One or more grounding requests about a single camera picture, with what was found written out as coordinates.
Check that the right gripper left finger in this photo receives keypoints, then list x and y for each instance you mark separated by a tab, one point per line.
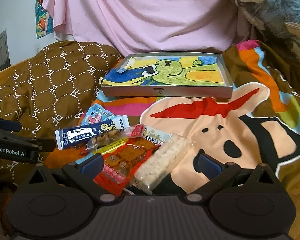
83	175

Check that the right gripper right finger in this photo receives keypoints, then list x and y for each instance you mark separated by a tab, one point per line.
219	176

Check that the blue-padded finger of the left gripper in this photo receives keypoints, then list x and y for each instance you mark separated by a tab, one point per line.
12	126

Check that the red orange snack packet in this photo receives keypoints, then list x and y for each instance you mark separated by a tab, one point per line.
119	166

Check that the dark blue snack stick pack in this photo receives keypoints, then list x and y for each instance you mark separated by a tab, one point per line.
66	138

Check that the clear pack brown cookies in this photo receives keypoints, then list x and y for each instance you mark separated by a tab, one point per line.
113	135

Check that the rice cracker bar pack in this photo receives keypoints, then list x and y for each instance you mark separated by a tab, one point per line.
152	172

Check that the light blue candy packet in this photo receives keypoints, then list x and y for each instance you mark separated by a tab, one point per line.
96	113

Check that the white green snack packet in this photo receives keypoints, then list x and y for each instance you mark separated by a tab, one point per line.
156	136

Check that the yellow snack packet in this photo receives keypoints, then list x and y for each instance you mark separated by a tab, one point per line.
109	148

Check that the brown PF patterned pillow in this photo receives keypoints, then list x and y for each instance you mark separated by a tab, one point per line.
53	89

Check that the colourful cartoon monkey blanket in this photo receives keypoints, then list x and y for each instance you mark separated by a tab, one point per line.
260	123

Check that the grey tray with cartoon drawing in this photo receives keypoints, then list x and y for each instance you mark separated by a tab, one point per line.
171	73

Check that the pink bed sheet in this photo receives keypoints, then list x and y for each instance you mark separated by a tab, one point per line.
135	26

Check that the bundle of clothes in plastic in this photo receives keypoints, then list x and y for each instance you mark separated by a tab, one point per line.
272	7

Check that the wooden bed frame edge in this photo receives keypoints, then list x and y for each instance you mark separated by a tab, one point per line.
7	72

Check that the colourful wall poster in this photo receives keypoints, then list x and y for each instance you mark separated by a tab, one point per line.
44	22

